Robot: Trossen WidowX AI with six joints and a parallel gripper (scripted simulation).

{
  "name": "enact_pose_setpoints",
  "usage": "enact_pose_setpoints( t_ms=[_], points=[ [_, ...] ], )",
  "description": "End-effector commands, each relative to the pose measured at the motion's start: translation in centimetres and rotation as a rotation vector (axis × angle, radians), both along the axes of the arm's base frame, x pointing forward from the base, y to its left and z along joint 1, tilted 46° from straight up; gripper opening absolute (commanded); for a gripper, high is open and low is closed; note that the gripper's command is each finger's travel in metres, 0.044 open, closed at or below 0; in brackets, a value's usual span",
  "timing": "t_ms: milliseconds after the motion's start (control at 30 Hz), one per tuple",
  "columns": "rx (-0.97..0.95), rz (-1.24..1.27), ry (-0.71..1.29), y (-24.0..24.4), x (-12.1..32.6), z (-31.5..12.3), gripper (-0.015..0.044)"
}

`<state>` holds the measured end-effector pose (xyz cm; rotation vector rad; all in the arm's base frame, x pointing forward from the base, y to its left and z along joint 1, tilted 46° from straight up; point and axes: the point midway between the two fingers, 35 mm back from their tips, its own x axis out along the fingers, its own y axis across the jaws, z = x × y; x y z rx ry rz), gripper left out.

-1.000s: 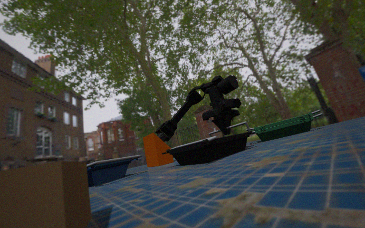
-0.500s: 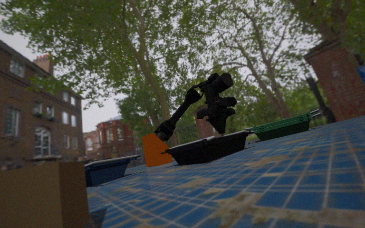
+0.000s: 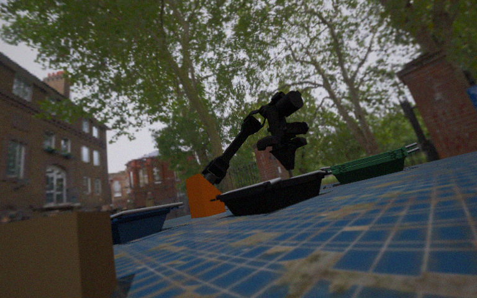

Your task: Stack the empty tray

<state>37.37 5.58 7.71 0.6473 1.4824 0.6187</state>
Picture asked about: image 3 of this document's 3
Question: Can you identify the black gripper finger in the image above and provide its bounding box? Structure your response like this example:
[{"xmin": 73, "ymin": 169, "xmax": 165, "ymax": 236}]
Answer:
[
  {"xmin": 288, "ymin": 145, "xmax": 299, "ymax": 170},
  {"xmin": 270, "ymin": 145, "xmax": 290, "ymax": 171}
]

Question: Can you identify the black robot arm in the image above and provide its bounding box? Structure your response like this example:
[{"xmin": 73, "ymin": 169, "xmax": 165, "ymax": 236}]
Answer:
[{"xmin": 202, "ymin": 91, "xmax": 309, "ymax": 185}]

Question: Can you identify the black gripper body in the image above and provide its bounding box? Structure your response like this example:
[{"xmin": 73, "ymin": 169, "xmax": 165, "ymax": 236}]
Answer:
[{"xmin": 257, "ymin": 119, "xmax": 307, "ymax": 151}]

